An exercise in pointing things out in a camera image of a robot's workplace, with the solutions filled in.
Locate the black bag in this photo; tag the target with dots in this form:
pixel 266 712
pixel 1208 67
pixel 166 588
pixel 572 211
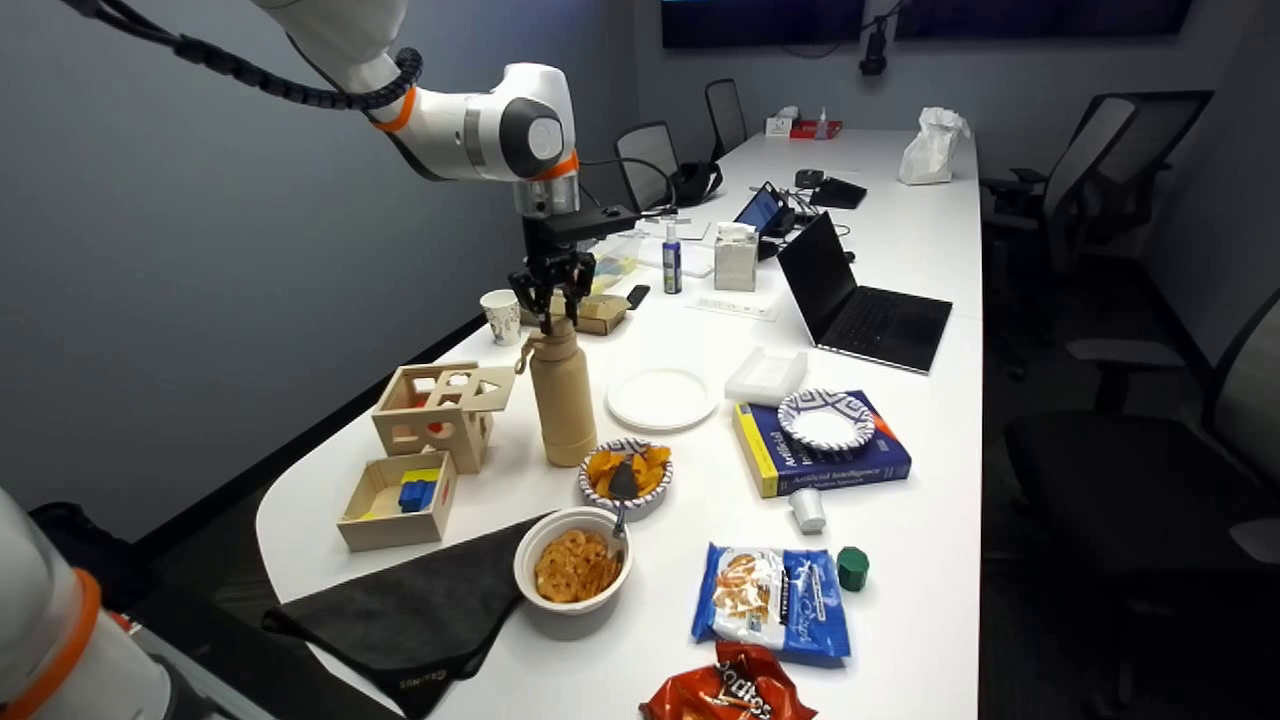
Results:
pixel 693 183

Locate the wooden shape sorter box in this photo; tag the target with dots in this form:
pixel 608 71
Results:
pixel 441 408

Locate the white plastic bag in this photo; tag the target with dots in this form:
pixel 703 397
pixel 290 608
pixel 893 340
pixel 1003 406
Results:
pixel 933 152

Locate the white plate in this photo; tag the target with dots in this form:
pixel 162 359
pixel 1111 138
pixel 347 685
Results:
pixel 662 400

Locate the black office chair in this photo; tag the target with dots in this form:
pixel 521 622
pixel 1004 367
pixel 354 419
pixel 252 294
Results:
pixel 1149 504
pixel 650 163
pixel 1107 183
pixel 724 113

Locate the orange chip bag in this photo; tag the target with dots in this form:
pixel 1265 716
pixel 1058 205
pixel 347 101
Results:
pixel 736 685

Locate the black laptop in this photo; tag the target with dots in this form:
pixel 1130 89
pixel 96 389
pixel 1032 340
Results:
pixel 858 318

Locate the wooden tray with blocks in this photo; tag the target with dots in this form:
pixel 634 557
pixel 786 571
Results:
pixel 398 501

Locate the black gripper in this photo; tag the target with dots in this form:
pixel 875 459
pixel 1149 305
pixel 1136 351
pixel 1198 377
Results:
pixel 552 267

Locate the green bottle cap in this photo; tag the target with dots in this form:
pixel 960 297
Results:
pixel 854 571

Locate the white napkin stack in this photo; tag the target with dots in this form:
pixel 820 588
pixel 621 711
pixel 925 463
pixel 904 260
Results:
pixel 764 377

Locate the clear plastic bin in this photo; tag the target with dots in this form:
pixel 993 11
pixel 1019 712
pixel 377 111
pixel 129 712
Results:
pixel 613 255

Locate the wall monitor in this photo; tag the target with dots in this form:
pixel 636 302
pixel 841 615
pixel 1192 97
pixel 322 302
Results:
pixel 832 23

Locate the black cloth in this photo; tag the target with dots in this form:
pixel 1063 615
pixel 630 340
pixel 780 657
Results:
pixel 422 625

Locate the bowl of orange food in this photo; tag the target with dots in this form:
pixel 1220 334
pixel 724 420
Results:
pixel 624 475

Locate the blue snack bag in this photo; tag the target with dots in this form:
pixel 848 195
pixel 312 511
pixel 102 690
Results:
pixel 774 597

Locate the patterned paper bowl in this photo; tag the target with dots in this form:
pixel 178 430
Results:
pixel 827 420

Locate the blue tablet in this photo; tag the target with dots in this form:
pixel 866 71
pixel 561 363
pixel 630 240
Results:
pixel 770 214

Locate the small white container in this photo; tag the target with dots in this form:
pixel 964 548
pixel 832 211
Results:
pixel 811 514

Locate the small spray bottle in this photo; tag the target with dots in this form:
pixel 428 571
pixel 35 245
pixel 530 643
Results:
pixel 673 260

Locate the paper cup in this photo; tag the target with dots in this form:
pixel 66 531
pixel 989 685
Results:
pixel 502 311

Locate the blue and yellow box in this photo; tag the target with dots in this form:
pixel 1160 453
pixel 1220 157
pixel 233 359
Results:
pixel 786 466

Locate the white bowl of pasta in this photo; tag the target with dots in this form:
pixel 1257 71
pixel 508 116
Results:
pixel 572 571

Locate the red and white box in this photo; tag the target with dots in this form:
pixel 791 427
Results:
pixel 792 124

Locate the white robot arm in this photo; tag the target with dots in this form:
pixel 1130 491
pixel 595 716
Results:
pixel 61 650

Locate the tan thermos bottle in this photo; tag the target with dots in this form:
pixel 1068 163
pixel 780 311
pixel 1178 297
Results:
pixel 561 386

